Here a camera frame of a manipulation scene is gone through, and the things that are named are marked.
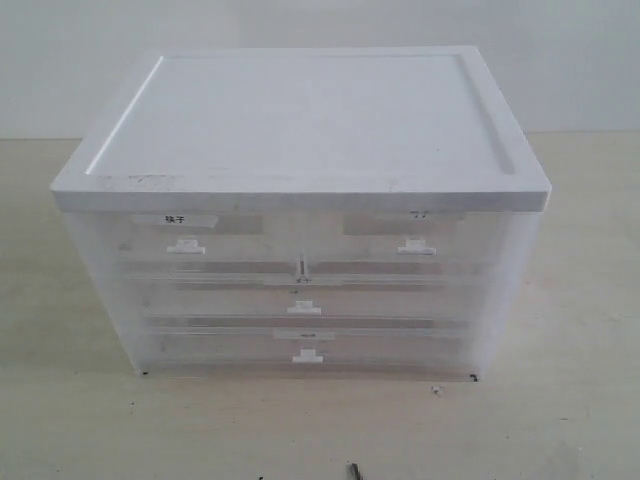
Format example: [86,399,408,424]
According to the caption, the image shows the clear drawer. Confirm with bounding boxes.
[132,327,486,381]
[304,212,515,277]
[112,272,499,330]
[102,213,308,277]

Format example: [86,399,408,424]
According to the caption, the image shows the white plastic drawer cabinet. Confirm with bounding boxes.
[51,46,551,374]

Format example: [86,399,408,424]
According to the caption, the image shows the clear bottom drawer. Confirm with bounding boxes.
[132,327,486,381]

